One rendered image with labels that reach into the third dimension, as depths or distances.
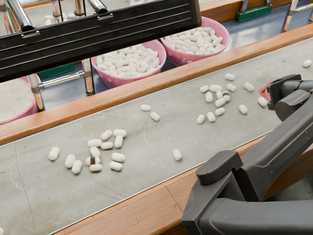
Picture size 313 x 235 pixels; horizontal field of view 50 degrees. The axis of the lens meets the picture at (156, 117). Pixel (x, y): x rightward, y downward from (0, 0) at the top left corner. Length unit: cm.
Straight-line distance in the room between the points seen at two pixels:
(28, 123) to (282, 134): 67
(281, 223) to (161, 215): 45
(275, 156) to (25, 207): 58
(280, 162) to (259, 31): 109
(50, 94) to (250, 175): 83
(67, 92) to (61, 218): 50
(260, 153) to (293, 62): 82
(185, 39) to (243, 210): 100
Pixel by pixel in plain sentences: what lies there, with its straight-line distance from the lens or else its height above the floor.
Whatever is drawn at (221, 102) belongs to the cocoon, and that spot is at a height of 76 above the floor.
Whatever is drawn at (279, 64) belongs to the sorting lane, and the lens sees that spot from 130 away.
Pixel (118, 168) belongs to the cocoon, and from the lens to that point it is 87.
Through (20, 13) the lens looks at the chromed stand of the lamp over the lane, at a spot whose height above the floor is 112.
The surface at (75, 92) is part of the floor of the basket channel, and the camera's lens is 118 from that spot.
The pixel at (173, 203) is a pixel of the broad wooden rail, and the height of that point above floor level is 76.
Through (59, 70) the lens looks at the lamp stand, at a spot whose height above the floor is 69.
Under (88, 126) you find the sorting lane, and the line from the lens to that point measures 98.
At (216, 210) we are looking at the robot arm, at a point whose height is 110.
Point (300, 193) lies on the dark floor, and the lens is 189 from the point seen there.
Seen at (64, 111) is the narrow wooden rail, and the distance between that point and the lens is 100.
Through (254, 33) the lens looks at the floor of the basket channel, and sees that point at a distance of 156.
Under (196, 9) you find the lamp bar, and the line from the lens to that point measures 81.
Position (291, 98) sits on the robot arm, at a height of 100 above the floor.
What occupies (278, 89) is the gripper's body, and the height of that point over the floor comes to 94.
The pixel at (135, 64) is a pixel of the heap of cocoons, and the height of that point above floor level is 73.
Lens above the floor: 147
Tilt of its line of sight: 47 degrees down
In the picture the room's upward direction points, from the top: 4 degrees clockwise
